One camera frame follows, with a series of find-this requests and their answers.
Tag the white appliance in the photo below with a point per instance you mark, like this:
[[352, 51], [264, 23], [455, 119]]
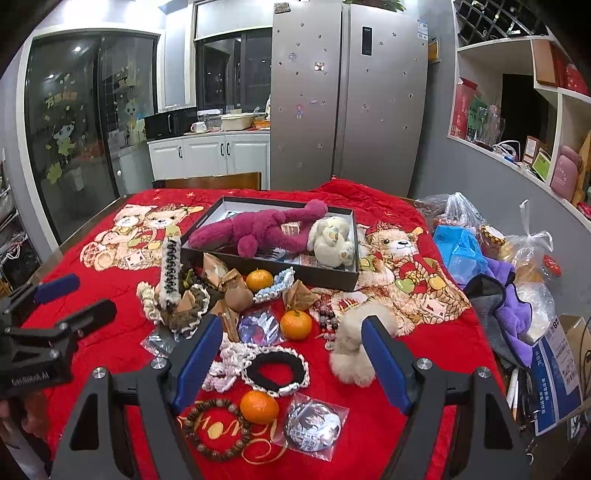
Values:
[[134, 168]]

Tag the blue plastic bag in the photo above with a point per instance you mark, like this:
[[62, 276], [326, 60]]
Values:
[[461, 254]]

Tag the white mug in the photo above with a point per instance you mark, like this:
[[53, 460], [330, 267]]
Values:
[[197, 127]]

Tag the brown paper packet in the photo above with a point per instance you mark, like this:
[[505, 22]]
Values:
[[302, 297], [187, 302], [226, 318], [214, 270], [236, 290]]

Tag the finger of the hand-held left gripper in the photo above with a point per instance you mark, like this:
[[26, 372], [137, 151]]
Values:
[[90, 316], [55, 288]]

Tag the cream plush toy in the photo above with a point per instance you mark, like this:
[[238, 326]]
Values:
[[330, 237]]

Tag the white shelf unit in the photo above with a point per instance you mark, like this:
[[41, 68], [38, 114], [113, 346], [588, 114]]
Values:
[[494, 45]]

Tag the person's left hand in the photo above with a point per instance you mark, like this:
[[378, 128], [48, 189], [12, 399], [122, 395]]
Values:
[[25, 410]]

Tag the red lid jar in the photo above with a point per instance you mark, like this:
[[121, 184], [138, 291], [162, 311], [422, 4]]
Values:
[[551, 265]]

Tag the black scrunchie white trim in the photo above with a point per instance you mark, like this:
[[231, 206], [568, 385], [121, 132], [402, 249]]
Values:
[[295, 364]]

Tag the cardboard box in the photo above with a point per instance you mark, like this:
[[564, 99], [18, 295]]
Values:
[[556, 378]]

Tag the pink bag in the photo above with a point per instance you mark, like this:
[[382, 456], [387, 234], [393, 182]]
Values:
[[565, 173]]

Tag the brown box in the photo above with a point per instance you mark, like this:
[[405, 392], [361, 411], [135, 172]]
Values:
[[545, 62]]

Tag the olive lace-trimmed scrunchie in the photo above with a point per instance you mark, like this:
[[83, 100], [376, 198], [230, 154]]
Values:
[[184, 321]]

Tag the dark shallow box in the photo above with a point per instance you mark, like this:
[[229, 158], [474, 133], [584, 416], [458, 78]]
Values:
[[323, 276]]

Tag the dark kitchen window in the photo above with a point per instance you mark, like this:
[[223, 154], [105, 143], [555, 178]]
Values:
[[231, 69]]

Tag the white kitchen cabinet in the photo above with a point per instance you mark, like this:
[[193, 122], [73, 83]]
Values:
[[207, 152]]

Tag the dark plastic bag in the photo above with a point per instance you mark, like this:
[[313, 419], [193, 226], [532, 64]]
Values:
[[429, 205]]

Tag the black microwave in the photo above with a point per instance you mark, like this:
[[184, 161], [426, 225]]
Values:
[[168, 123]]

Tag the grey cloth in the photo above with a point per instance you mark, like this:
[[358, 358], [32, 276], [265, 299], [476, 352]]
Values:
[[485, 300]]

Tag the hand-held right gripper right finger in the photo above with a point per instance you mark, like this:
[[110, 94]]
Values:
[[385, 364]]

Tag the white pen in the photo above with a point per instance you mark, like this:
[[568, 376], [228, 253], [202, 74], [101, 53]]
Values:
[[512, 390]]

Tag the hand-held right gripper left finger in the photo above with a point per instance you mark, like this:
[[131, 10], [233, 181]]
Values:
[[198, 364]]

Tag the green box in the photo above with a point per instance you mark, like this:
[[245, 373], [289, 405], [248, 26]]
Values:
[[475, 117]]

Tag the magenta plush toy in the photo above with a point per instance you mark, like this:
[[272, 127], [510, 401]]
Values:
[[258, 226]]

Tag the clear plastic container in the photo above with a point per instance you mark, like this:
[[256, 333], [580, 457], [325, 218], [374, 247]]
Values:
[[494, 124]]

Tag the red gift box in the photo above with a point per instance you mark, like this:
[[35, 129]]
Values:
[[461, 110]]

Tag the gold lid jar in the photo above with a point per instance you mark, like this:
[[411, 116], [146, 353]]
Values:
[[491, 240]]

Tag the silver double-door fridge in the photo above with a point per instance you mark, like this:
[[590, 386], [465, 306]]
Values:
[[369, 115]]

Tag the white fluffy toy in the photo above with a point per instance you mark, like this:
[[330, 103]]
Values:
[[351, 355]]

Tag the cream basin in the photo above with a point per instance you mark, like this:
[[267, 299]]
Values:
[[236, 121]]

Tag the cream lace scrunchie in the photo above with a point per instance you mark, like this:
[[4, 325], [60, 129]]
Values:
[[148, 300]]

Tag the tangerine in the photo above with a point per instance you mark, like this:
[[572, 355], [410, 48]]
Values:
[[259, 407], [258, 280], [296, 325]]

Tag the red printed blanket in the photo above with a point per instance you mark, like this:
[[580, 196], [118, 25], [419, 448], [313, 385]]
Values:
[[106, 295]]

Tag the glass sliding door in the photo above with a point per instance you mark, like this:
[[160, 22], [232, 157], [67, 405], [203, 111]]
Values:
[[51, 92]]

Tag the clear plastic bag with bread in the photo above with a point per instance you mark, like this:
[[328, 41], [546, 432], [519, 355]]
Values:
[[531, 254]]

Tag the purple cloth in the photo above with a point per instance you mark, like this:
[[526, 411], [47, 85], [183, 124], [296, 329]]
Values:
[[512, 295]]

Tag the red flat box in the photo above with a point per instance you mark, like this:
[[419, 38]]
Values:
[[576, 78]]

